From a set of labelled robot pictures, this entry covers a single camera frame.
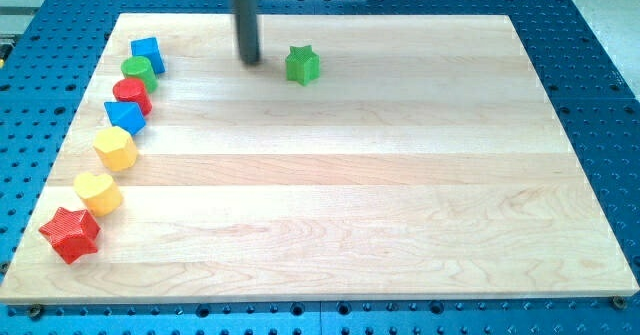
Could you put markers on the yellow heart block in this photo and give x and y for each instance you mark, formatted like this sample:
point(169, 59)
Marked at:
point(99, 193)

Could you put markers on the yellow hexagon block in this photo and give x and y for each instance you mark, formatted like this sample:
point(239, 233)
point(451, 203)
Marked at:
point(116, 148)

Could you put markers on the green star block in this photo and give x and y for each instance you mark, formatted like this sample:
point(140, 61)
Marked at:
point(302, 65)

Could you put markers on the red cylinder block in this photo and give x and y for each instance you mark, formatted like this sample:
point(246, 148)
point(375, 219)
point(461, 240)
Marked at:
point(133, 90)

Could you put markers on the blue triangular prism block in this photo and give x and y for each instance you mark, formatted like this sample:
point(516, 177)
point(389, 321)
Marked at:
point(126, 115)

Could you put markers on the red star block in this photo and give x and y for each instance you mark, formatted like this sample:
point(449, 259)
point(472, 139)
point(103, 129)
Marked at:
point(71, 233)

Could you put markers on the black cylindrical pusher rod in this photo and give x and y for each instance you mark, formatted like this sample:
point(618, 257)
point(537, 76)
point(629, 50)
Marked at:
point(247, 32)

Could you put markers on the green cylinder block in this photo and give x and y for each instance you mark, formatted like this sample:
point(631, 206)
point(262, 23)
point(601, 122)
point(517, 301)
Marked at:
point(141, 68)

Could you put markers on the blue cube block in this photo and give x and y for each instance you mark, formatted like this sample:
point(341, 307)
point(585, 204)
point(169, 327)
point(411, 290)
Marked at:
point(149, 48)

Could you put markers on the light wooden board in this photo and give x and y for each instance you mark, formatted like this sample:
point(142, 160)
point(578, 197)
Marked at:
point(425, 162)

